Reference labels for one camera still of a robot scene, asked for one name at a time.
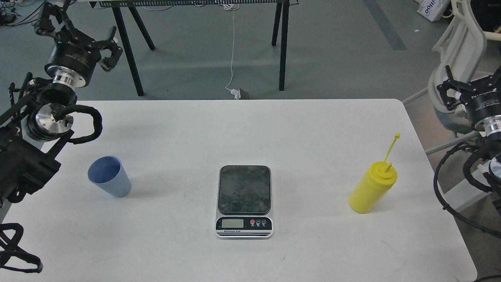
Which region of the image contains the white office chair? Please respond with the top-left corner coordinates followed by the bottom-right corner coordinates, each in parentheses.
top-left (403, 0), bottom-right (500, 155)

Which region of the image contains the digital kitchen scale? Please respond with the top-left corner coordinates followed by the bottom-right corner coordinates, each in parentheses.
top-left (214, 165), bottom-right (274, 239)

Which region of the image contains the white cardboard box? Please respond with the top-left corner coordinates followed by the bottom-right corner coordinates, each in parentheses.
top-left (415, 0), bottom-right (451, 22)

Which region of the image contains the white hanging cable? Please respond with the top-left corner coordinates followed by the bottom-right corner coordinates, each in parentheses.
top-left (224, 3), bottom-right (251, 101)

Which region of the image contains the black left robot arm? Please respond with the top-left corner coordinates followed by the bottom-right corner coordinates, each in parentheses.
top-left (0, 0), bottom-right (123, 205)

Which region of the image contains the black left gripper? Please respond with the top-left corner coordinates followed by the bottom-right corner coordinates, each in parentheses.
top-left (33, 1), bottom-right (123, 87)

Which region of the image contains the blue plastic cup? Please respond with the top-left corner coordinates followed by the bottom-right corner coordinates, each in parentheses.
top-left (87, 156), bottom-right (132, 198)

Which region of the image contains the black trestle table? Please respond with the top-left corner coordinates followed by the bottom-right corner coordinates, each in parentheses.
top-left (88, 0), bottom-right (300, 97)

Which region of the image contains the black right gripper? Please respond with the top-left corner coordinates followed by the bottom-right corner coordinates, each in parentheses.
top-left (436, 65), bottom-right (501, 132)

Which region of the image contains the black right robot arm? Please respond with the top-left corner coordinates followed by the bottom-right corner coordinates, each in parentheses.
top-left (433, 66), bottom-right (501, 238)

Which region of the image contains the yellow squeeze bottle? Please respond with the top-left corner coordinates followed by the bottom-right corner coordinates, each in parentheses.
top-left (348, 133), bottom-right (400, 214)

